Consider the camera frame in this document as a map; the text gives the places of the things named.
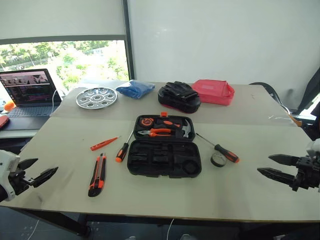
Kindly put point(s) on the red zip pouch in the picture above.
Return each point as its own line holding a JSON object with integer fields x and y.
{"x": 215, "y": 92}

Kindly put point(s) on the white roller blind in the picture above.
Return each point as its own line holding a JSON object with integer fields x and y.
{"x": 62, "y": 17}

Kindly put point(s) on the orange black utility knife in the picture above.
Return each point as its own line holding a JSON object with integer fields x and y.
{"x": 97, "y": 177}

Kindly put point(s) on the black gloves on pad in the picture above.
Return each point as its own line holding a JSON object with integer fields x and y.
{"x": 178, "y": 96}

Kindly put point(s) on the dark side desk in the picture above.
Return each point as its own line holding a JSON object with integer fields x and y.
{"x": 20, "y": 125}

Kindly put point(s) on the orange ball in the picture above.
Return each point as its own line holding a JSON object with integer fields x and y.
{"x": 9, "y": 106}

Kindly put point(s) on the claw hammer orange grip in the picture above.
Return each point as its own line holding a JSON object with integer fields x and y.
{"x": 186, "y": 128}

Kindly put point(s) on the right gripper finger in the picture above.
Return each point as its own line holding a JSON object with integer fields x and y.
{"x": 277, "y": 176}
{"x": 285, "y": 160}

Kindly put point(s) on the small orange object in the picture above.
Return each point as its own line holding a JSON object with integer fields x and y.
{"x": 296, "y": 120}

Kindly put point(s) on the orange test pen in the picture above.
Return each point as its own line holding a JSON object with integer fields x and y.
{"x": 103, "y": 144}

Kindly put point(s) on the orange black screwdriver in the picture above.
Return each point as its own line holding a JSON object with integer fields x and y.
{"x": 122, "y": 152}
{"x": 228, "y": 154}

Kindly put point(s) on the black angled stand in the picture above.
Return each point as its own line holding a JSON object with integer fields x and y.
{"x": 311, "y": 90}

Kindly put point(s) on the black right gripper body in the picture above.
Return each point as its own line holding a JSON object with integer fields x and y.
{"x": 307, "y": 175}

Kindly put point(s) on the dark window frame post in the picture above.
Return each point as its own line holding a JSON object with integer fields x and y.
{"x": 128, "y": 40}

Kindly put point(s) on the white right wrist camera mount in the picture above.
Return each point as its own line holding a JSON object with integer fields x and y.
{"x": 313, "y": 147}

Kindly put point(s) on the orange black tape measure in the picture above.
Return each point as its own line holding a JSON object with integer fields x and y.
{"x": 146, "y": 122}

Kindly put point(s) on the grey rounded shape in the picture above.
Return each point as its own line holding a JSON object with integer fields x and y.
{"x": 185, "y": 237}

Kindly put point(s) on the open dark laptop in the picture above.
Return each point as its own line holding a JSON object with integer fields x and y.
{"x": 27, "y": 87}

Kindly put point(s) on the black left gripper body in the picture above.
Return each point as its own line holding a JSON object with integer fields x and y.
{"x": 21, "y": 181}

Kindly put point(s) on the blue plastic bag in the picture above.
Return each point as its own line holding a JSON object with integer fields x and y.
{"x": 136, "y": 89}

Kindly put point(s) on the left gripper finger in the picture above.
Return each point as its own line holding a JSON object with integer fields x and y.
{"x": 45, "y": 176}
{"x": 26, "y": 163}

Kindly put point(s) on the black tool case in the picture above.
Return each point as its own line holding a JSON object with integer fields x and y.
{"x": 160, "y": 160}

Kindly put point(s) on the black electrical tape roll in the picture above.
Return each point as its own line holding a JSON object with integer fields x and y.
{"x": 218, "y": 160}

